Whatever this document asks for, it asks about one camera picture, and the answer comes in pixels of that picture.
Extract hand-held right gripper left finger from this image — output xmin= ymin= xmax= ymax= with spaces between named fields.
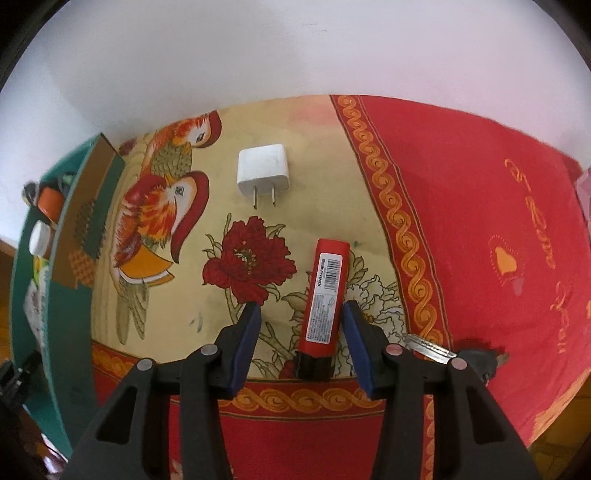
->
xmin=69 ymin=302 xmax=263 ymax=480

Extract white charger plug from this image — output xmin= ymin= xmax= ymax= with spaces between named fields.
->
xmin=236 ymin=144 xmax=291 ymax=209

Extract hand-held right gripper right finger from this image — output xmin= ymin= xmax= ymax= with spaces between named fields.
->
xmin=342 ymin=300 xmax=540 ymax=480

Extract pink patterned box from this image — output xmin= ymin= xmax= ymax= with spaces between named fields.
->
xmin=575 ymin=168 xmax=591 ymax=204

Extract clear card packet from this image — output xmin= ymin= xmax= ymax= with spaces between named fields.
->
xmin=23 ymin=277 xmax=47 ymax=333

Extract orange bottle with white cap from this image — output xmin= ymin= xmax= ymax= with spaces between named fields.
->
xmin=28 ymin=222 xmax=51 ymax=256

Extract orange monkey clock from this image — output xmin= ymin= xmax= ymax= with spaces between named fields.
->
xmin=22 ymin=181 xmax=70 ymax=227

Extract red labelled lighter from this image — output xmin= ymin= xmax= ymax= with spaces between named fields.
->
xmin=294 ymin=239 xmax=350 ymax=381

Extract teal cardboard box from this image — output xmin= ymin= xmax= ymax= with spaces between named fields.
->
xmin=9 ymin=133 xmax=126 ymax=457

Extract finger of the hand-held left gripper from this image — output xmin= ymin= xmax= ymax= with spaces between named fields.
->
xmin=0 ymin=354 xmax=38 ymax=400

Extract key with black head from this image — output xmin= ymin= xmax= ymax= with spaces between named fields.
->
xmin=405 ymin=335 xmax=511 ymax=386

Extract red printed blanket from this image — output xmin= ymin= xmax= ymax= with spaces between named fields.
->
xmin=90 ymin=95 xmax=591 ymax=480

